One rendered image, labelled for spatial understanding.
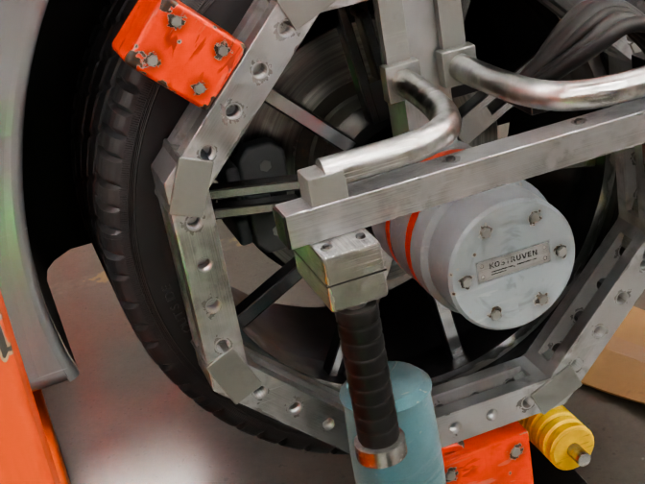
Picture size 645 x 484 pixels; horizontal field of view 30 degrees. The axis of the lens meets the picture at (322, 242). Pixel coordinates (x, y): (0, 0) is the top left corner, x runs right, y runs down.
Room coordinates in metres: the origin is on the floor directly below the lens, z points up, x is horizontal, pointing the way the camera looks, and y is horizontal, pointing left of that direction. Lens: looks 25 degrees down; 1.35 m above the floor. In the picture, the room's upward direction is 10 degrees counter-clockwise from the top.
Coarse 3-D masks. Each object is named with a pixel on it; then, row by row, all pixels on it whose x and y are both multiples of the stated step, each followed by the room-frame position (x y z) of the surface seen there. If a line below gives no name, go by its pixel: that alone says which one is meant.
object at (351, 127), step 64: (512, 0) 1.33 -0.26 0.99; (512, 64) 1.26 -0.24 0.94; (320, 128) 1.18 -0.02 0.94; (384, 128) 1.24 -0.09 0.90; (512, 128) 1.46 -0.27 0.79; (256, 192) 1.16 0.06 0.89; (576, 192) 1.29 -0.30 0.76; (384, 256) 1.19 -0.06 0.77; (576, 256) 1.24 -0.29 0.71; (256, 320) 1.26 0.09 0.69; (320, 320) 1.34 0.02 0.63; (384, 320) 1.34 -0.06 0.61; (448, 320) 1.21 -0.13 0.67
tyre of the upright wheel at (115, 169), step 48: (192, 0) 1.13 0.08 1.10; (240, 0) 1.14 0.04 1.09; (96, 48) 1.27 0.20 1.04; (96, 96) 1.20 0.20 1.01; (144, 96) 1.12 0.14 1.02; (96, 144) 1.16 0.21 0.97; (144, 144) 1.11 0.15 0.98; (96, 192) 1.13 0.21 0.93; (144, 192) 1.11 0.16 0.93; (96, 240) 1.18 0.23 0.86; (144, 240) 1.11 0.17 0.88; (144, 288) 1.10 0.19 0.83; (144, 336) 1.11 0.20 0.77; (528, 336) 1.22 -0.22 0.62; (192, 384) 1.11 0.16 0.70; (288, 432) 1.13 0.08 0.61
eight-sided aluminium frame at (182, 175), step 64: (256, 0) 1.12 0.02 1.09; (320, 0) 1.07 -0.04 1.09; (576, 0) 1.15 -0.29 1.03; (256, 64) 1.10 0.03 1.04; (192, 128) 1.06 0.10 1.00; (192, 192) 1.03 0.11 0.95; (640, 192) 1.17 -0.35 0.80; (192, 256) 1.03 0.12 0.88; (640, 256) 1.16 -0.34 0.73; (192, 320) 1.07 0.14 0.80; (576, 320) 1.19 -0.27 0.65; (256, 384) 1.04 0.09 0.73; (320, 384) 1.11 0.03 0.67; (448, 384) 1.15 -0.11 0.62; (512, 384) 1.13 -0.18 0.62; (576, 384) 1.13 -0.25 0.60
